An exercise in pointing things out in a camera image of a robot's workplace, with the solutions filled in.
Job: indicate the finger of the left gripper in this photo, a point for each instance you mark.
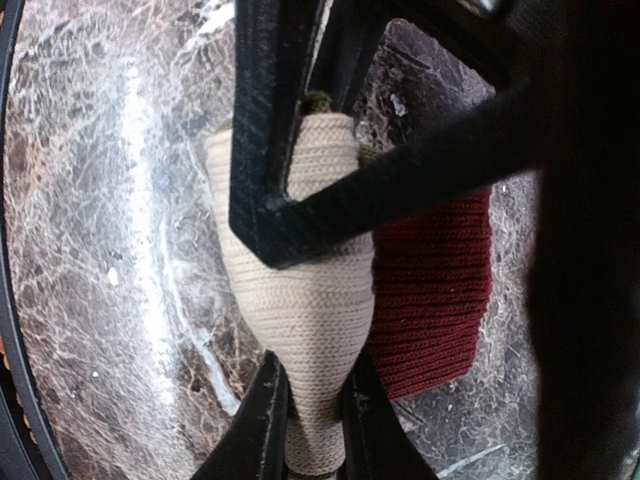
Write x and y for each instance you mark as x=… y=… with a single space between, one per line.
x=283 y=47

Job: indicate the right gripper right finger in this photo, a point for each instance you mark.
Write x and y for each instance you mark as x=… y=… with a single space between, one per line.
x=376 y=446

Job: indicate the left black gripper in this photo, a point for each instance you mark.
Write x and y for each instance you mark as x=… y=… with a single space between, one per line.
x=573 y=113

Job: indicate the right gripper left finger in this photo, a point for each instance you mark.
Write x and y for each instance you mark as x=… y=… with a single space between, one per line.
x=254 y=445

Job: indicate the beige striped sock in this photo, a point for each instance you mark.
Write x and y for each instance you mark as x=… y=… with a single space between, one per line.
x=411 y=293

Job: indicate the black front rail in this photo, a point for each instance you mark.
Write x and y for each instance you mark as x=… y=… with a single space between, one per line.
x=28 y=447

